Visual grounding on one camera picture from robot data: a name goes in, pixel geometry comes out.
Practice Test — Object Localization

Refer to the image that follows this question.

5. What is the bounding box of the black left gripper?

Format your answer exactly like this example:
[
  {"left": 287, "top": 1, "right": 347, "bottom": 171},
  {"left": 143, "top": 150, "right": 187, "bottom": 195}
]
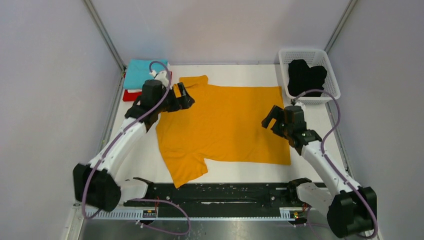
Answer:
[{"left": 156, "top": 82, "right": 195, "bottom": 113}]

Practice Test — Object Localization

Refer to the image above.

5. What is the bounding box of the yellow t shirt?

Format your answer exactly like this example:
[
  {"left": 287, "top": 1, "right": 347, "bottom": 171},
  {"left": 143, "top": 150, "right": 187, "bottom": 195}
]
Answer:
[{"left": 156, "top": 75, "right": 291, "bottom": 188}]

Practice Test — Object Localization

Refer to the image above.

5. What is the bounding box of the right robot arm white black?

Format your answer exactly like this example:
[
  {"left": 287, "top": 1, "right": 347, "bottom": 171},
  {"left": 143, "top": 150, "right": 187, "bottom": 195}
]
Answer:
[{"left": 261, "top": 105, "right": 378, "bottom": 238}]

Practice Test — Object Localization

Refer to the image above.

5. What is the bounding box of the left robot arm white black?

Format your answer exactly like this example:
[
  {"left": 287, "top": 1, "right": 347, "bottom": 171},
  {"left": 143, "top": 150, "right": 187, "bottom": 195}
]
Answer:
[{"left": 72, "top": 79, "right": 195, "bottom": 212}]

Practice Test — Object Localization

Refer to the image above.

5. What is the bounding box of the black t shirt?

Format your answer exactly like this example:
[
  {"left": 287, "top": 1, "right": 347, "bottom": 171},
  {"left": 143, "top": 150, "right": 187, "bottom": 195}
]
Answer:
[{"left": 287, "top": 59, "right": 328, "bottom": 97}]

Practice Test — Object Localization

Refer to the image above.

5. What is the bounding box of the folded white t shirt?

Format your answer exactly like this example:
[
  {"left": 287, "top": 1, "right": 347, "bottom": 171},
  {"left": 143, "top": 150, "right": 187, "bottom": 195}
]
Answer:
[{"left": 123, "top": 59, "right": 165, "bottom": 93}]

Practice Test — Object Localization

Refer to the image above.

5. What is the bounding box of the folded cyan t shirt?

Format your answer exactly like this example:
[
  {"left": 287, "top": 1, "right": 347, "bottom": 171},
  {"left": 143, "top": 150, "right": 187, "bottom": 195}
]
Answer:
[{"left": 123, "top": 58, "right": 154, "bottom": 90}]

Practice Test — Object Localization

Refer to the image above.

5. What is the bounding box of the folded red t shirt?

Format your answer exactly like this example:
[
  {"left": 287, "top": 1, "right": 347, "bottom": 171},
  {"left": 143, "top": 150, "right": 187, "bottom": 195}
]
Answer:
[{"left": 122, "top": 75, "right": 153, "bottom": 102}]

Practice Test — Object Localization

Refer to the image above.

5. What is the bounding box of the white plastic laundry basket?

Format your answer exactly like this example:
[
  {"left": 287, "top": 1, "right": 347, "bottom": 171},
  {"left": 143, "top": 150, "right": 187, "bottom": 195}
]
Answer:
[{"left": 278, "top": 48, "right": 341, "bottom": 105}]

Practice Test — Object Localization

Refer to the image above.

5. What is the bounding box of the right controller board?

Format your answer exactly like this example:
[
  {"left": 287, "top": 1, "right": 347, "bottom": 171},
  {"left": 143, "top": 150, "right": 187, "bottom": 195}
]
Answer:
[{"left": 289, "top": 210, "right": 305, "bottom": 220}]

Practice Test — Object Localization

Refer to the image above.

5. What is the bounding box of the controller board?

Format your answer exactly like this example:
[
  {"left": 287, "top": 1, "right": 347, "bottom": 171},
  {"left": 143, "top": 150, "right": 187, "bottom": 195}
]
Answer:
[
  {"left": 289, "top": 210, "right": 305, "bottom": 220},
  {"left": 142, "top": 208, "right": 158, "bottom": 219}
]

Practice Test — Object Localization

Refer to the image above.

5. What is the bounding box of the left controller board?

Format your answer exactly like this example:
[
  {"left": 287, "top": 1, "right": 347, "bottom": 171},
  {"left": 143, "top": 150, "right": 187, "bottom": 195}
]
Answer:
[{"left": 142, "top": 208, "right": 158, "bottom": 219}]

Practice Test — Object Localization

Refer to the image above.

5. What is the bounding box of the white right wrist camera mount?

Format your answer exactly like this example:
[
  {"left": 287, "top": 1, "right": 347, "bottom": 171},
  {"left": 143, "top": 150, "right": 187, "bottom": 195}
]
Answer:
[{"left": 290, "top": 101, "right": 306, "bottom": 111}]

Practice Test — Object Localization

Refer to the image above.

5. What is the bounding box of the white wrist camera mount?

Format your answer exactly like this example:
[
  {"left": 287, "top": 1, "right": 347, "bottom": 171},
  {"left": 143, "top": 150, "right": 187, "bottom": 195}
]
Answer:
[
  {"left": 149, "top": 70, "right": 170, "bottom": 87},
  {"left": 290, "top": 101, "right": 306, "bottom": 111}
]

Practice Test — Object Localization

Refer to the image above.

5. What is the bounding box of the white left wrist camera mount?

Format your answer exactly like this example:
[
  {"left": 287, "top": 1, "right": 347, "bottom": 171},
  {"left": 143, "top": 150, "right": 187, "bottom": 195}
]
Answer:
[{"left": 149, "top": 70, "right": 170, "bottom": 87}]

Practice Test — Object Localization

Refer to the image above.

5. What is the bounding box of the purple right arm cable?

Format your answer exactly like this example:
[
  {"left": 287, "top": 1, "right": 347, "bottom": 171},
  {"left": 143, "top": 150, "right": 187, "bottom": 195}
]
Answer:
[{"left": 290, "top": 88, "right": 379, "bottom": 240}]

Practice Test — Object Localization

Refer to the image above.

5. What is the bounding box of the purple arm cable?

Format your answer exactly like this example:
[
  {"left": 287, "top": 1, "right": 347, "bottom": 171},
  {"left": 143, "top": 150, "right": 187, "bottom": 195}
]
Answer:
[
  {"left": 81, "top": 60, "right": 192, "bottom": 237},
  {"left": 290, "top": 88, "right": 379, "bottom": 240}
]

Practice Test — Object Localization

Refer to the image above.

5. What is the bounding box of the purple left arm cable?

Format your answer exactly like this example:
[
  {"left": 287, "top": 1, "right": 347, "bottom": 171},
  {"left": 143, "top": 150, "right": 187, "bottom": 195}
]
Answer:
[{"left": 81, "top": 60, "right": 192, "bottom": 237}]

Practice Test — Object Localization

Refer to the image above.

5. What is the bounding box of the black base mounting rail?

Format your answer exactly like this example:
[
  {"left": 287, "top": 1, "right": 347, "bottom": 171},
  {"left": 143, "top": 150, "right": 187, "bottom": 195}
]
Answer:
[{"left": 123, "top": 178, "right": 311, "bottom": 217}]

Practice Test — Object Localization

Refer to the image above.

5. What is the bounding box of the white slotted cable duct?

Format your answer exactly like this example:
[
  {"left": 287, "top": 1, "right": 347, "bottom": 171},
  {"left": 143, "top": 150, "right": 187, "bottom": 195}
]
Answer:
[{"left": 86, "top": 207, "right": 296, "bottom": 221}]

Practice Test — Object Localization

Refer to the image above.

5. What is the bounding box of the right aluminium corner post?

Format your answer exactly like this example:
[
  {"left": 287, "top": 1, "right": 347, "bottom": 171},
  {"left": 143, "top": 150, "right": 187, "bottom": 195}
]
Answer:
[{"left": 324, "top": 0, "right": 358, "bottom": 54}]

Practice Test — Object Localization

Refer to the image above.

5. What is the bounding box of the aluminium corner post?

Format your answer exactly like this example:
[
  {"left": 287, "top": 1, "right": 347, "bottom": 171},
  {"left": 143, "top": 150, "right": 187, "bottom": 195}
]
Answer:
[
  {"left": 324, "top": 0, "right": 358, "bottom": 54},
  {"left": 82, "top": 0, "right": 127, "bottom": 72}
]

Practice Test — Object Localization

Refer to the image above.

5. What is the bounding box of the left aluminium corner post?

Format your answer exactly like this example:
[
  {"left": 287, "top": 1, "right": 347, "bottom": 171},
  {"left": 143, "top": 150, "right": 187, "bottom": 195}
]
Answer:
[{"left": 82, "top": 0, "right": 127, "bottom": 72}]

